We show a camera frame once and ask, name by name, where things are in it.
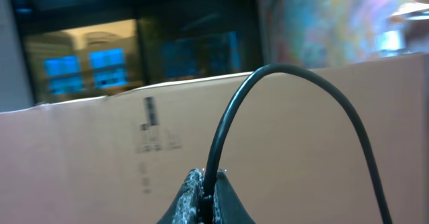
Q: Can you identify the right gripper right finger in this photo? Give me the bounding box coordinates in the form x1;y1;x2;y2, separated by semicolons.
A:
212;171;255;224

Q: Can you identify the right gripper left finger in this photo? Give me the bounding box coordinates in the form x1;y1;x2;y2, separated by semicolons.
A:
157;168;203;224

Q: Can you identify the black usb cable long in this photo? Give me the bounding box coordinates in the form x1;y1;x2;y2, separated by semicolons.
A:
203;64;392;224

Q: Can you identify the dark window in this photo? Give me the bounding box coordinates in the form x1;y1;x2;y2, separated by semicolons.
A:
8;0;263;103

